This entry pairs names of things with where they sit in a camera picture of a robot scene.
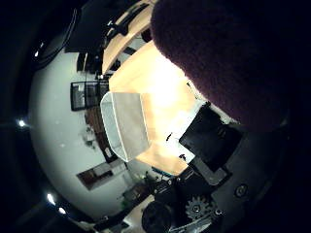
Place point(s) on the white plastic container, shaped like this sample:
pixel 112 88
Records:
pixel 124 124

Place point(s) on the long wooden desk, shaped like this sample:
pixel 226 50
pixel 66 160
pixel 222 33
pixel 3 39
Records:
pixel 128 39

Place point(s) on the purple eggplant plush toy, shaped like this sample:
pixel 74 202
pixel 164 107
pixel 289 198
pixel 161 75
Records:
pixel 226 58

